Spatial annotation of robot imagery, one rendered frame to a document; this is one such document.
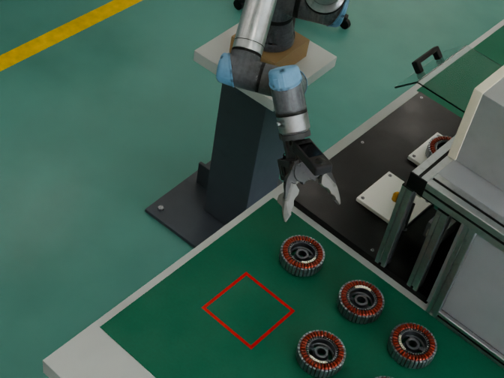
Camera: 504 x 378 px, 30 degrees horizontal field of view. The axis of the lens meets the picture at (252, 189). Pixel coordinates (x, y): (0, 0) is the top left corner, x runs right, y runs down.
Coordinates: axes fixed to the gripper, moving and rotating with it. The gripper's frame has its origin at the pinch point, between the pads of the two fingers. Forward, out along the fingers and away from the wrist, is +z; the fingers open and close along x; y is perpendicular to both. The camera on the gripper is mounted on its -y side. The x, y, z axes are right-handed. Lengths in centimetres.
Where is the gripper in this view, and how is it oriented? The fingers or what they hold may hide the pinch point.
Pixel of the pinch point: (314, 214)
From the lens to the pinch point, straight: 223.5
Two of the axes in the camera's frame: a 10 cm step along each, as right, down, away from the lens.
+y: -4.3, -1.2, 8.9
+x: -8.8, 2.6, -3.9
